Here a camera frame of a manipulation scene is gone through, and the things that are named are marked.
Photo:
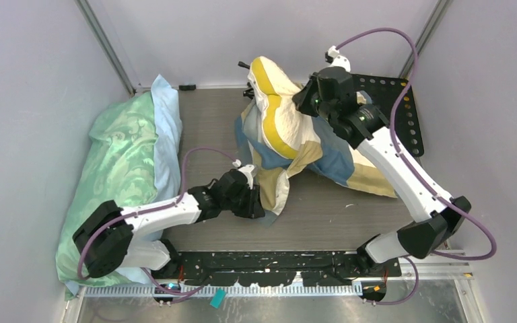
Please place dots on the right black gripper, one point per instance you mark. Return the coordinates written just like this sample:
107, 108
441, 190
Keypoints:
302, 98

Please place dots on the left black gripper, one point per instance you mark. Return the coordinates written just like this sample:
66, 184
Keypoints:
253, 208

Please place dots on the white quilted pillow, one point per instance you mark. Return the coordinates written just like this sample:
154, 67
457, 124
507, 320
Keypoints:
285, 130

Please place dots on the blue beige checkered pillow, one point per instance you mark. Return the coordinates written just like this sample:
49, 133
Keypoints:
339, 163

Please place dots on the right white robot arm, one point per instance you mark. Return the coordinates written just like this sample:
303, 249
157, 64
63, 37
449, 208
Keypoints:
434, 215

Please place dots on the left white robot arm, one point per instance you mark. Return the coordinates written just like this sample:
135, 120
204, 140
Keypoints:
115, 237

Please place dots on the light blue pillow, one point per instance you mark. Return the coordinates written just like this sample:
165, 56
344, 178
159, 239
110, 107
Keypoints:
165, 125

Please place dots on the green patterned pillow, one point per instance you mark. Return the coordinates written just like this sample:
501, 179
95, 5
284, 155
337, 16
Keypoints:
119, 167

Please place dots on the black perforated board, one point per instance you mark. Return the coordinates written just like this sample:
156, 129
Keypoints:
383, 92

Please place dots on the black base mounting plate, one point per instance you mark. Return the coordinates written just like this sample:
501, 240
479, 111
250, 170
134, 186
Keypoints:
273, 269

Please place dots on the teal tape piece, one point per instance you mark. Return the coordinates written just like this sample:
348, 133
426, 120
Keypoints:
218, 298

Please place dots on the small black clip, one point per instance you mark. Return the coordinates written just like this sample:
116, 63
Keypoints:
187, 87

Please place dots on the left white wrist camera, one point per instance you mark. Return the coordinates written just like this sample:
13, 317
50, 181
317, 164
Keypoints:
248, 170

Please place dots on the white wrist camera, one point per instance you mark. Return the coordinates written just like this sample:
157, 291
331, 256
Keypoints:
335, 59
248, 170

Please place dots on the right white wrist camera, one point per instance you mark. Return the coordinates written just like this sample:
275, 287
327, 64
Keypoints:
335, 59

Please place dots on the aluminium slotted rail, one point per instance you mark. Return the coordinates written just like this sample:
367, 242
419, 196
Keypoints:
297, 284

